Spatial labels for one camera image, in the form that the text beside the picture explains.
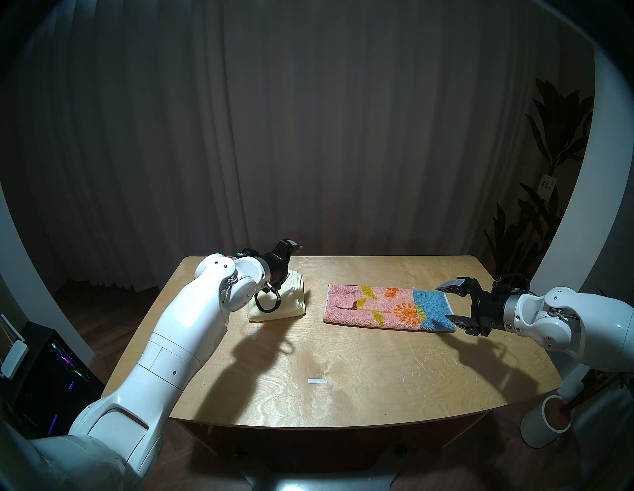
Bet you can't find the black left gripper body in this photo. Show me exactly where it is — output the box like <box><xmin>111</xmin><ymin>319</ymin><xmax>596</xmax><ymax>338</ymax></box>
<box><xmin>258</xmin><ymin>239</ymin><xmax>293</xmax><ymax>289</ymax></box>

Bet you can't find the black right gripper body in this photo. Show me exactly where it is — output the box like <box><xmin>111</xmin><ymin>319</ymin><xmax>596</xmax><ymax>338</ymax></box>
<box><xmin>463</xmin><ymin>277</ymin><xmax>508</xmax><ymax>338</ymax></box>

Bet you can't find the cream terry towel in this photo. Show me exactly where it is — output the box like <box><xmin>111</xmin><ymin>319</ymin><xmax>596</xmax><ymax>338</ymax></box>
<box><xmin>248</xmin><ymin>270</ymin><xmax>307</xmax><ymax>323</ymax></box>

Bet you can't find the pink blue sun-print towel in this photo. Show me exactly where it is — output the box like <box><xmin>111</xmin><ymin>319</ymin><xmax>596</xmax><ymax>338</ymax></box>
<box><xmin>323</xmin><ymin>283</ymin><xmax>456</xmax><ymax>333</ymax></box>

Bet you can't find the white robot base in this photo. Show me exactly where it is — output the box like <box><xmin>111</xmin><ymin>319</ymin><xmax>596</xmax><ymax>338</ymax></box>
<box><xmin>243</xmin><ymin>470</ymin><xmax>397</xmax><ymax>491</ymax></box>

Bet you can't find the grey pleated curtain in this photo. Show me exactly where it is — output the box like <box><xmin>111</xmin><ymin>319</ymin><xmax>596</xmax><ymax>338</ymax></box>
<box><xmin>10</xmin><ymin>0</ymin><xmax>590</xmax><ymax>293</ymax></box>

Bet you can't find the white round plant pot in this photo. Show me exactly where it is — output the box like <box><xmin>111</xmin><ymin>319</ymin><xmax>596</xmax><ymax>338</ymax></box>
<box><xmin>520</xmin><ymin>393</ymin><xmax>573</xmax><ymax>448</ymax></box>

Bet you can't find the tall dark leafy plant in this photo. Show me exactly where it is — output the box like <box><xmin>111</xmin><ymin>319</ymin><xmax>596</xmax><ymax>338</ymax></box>
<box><xmin>483</xmin><ymin>78</ymin><xmax>595</xmax><ymax>302</ymax></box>

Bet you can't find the black computer case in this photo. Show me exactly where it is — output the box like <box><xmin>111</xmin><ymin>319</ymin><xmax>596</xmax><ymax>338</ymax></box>
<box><xmin>12</xmin><ymin>322</ymin><xmax>107</xmax><ymax>436</ymax></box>

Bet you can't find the white router box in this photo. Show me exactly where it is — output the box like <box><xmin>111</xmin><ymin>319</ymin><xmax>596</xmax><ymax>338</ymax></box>
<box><xmin>0</xmin><ymin>313</ymin><xmax>29</xmax><ymax>380</ymax></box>

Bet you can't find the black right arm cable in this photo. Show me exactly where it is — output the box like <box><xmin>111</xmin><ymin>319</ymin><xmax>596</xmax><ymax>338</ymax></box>
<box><xmin>493</xmin><ymin>274</ymin><xmax>530</xmax><ymax>295</ymax></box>

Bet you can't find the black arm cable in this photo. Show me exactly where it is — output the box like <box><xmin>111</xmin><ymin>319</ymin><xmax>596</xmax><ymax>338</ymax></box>
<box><xmin>493</xmin><ymin>274</ymin><xmax>530</xmax><ymax>295</ymax></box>
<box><xmin>254</xmin><ymin>285</ymin><xmax>282</xmax><ymax>314</ymax></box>

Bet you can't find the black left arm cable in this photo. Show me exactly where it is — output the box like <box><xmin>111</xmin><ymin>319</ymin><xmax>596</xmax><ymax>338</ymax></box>
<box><xmin>254</xmin><ymin>285</ymin><xmax>282</xmax><ymax>314</ymax></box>

